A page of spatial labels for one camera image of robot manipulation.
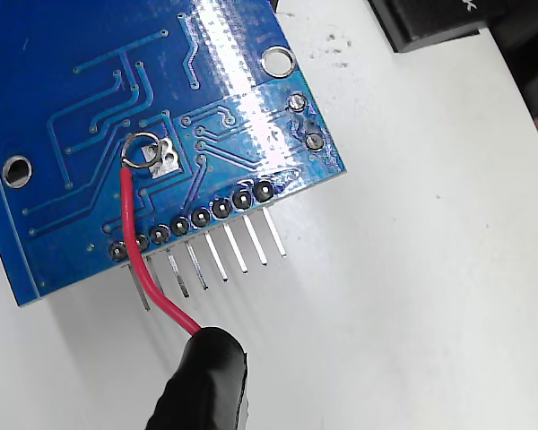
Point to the blue printed circuit board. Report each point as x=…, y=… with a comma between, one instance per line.
x=72, y=49

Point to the black plastic device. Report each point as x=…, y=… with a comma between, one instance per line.
x=430, y=22

